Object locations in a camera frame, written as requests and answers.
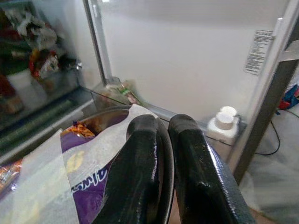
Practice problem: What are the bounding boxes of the green vegetable bag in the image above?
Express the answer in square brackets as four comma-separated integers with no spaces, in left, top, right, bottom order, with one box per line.
[0,43,32,70]

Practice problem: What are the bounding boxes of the purple snack packet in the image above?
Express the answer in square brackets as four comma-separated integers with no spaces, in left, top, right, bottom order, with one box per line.
[0,121,131,224]

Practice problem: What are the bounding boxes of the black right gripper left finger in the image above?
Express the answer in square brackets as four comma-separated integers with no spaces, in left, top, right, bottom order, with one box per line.
[98,113,164,224]

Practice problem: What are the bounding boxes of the green food packet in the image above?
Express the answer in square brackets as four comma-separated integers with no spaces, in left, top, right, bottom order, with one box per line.
[105,80,142,105]

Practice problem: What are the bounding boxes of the blue and red backpack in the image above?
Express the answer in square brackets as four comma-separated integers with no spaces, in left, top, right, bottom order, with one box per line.
[279,84,299,110]

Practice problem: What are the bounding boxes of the round metal plate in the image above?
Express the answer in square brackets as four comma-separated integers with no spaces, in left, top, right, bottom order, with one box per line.
[0,105,175,224]

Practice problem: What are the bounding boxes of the white fridge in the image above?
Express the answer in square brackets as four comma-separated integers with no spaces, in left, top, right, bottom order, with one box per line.
[0,0,299,187]

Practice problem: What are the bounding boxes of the clear fridge crisper drawer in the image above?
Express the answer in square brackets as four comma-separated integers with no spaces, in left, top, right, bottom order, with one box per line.
[0,98,94,161]

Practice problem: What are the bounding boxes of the thin black floor cable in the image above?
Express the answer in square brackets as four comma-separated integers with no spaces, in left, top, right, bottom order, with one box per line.
[254,109,299,156]

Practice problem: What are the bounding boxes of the white crumpled plastic bag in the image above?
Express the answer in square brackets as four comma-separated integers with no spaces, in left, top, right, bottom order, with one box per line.
[17,11,58,47]

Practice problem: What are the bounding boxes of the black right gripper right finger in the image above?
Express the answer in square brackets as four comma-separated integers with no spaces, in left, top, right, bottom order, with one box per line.
[167,113,256,224]

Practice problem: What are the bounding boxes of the white fridge label sticker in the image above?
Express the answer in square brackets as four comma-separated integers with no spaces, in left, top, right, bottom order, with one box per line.
[243,29,274,76]

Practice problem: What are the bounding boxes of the white capped bottle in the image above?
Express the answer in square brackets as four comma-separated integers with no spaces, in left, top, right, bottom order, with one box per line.
[206,106,241,145]

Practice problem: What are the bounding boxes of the red yellow snack packet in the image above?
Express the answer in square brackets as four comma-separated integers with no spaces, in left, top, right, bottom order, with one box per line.
[29,49,60,80]

